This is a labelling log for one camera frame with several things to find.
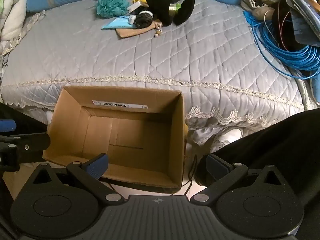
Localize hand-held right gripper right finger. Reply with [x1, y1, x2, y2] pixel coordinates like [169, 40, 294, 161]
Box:
[190, 154, 287, 205]

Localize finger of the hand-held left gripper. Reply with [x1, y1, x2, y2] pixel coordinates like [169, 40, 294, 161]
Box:
[0, 132, 52, 172]
[0, 119, 17, 132]

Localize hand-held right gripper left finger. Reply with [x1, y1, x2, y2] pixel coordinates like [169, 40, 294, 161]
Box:
[31, 153, 125, 205]

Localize brown cardboard box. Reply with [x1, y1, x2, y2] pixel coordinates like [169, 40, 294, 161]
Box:
[42, 86, 189, 190]

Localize tan drawstring pouch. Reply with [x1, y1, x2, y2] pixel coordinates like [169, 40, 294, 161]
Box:
[115, 21, 163, 40]

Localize light blue pouch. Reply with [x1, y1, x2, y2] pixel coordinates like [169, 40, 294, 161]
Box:
[101, 16, 133, 30]

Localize teal bath loofah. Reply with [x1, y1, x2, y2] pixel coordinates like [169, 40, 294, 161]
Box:
[96, 0, 130, 18]

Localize small white box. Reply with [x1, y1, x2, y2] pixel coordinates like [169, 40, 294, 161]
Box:
[128, 1, 142, 13]

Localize person's left leg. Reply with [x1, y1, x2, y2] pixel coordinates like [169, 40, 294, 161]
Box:
[0, 102, 48, 137]

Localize person's leg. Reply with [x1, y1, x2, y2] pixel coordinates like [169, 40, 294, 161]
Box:
[0, 102, 48, 137]
[194, 109, 320, 205]

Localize white sneaker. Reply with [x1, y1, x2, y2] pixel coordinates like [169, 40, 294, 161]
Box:
[216, 127, 243, 151]

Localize person's right leg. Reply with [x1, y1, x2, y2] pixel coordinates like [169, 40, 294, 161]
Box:
[194, 109, 320, 205]

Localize beige quilted comforter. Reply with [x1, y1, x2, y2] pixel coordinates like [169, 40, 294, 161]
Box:
[0, 0, 32, 55]

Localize beige plush toy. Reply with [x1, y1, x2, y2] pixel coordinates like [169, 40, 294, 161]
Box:
[252, 5, 275, 21]

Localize thin black cable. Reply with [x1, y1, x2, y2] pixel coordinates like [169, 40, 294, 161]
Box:
[171, 154, 198, 196]

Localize coiled blue cable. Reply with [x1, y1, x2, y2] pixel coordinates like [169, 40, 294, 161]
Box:
[244, 10, 320, 80]

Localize black and red straps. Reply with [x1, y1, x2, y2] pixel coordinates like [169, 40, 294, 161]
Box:
[271, 0, 300, 52]

